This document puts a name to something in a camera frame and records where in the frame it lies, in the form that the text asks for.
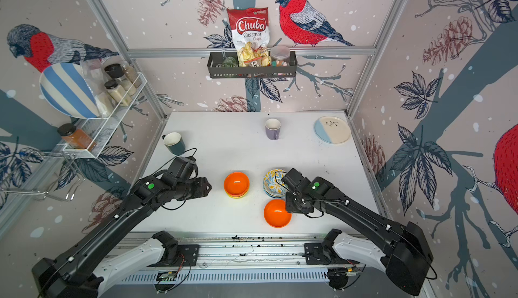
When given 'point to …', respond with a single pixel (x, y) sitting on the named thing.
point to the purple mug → (272, 127)
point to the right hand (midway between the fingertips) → (289, 204)
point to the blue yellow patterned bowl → (273, 186)
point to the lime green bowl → (235, 197)
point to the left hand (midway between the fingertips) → (210, 183)
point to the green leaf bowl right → (274, 196)
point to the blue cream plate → (332, 129)
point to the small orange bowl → (237, 184)
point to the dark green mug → (174, 142)
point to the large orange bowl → (276, 214)
